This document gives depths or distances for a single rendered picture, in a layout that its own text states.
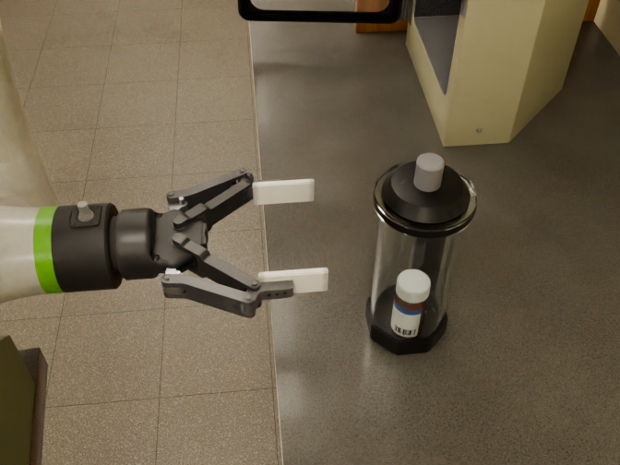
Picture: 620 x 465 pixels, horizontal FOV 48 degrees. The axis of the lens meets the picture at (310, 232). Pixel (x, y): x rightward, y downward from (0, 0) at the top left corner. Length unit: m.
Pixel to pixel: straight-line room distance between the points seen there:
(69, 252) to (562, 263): 0.65
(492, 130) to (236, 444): 1.08
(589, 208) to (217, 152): 1.76
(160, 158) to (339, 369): 1.89
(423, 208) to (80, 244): 0.34
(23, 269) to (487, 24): 0.69
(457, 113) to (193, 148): 1.68
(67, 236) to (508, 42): 0.68
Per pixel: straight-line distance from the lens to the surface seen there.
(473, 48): 1.08
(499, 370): 0.89
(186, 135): 2.75
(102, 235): 0.73
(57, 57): 3.35
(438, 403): 0.85
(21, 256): 0.75
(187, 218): 0.76
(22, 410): 0.85
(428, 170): 0.71
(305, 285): 0.71
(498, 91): 1.13
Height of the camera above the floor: 1.66
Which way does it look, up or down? 46 degrees down
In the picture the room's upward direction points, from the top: straight up
